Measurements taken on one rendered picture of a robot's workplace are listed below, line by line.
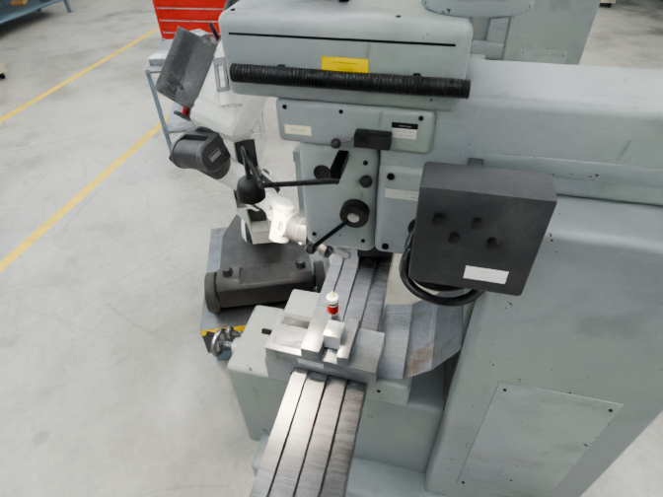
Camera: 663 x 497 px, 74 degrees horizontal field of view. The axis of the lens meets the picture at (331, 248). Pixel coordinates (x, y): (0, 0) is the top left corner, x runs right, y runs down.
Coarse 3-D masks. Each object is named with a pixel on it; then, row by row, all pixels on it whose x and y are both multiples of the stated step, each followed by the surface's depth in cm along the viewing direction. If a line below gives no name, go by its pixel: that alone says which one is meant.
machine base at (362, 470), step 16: (256, 464) 186; (352, 464) 185; (368, 464) 185; (384, 464) 185; (352, 480) 180; (368, 480) 180; (384, 480) 180; (400, 480) 180; (416, 480) 180; (352, 496) 180; (368, 496) 177; (384, 496) 176; (400, 496) 176; (416, 496) 175; (432, 496) 175
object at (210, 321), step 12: (216, 228) 272; (216, 240) 263; (216, 252) 255; (216, 264) 248; (312, 264) 246; (324, 264) 246; (204, 300) 228; (204, 312) 222; (228, 312) 222; (240, 312) 222; (252, 312) 222; (204, 324) 216; (216, 324) 216; (228, 324) 216; (240, 324) 216; (204, 336) 218; (228, 348) 226
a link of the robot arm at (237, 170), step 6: (234, 162) 147; (234, 168) 146; (240, 168) 149; (228, 174) 145; (234, 174) 146; (240, 174) 148; (252, 174) 154; (264, 174) 156; (222, 180) 146; (228, 180) 147; (234, 180) 148; (270, 180) 156; (276, 180) 161; (234, 186) 151; (246, 204) 158; (258, 210) 161
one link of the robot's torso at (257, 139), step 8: (264, 120) 178; (264, 128) 175; (256, 136) 175; (232, 144) 175; (240, 144) 180; (248, 144) 180; (256, 144) 176; (264, 144) 177; (232, 152) 177; (240, 152) 182; (256, 152) 183; (240, 160) 185; (256, 160) 186
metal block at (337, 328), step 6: (330, 324) 134; (336, 324) 134; (342, 324) 134; (330, 330) 132; (336, 330) 132; (342, 330) 133; (324, 336) 132; (330, 336) 131; (336, 336) 131; (324, 342) 134; (330, 342) 133; (336, 342) 132; (336, 348) 134
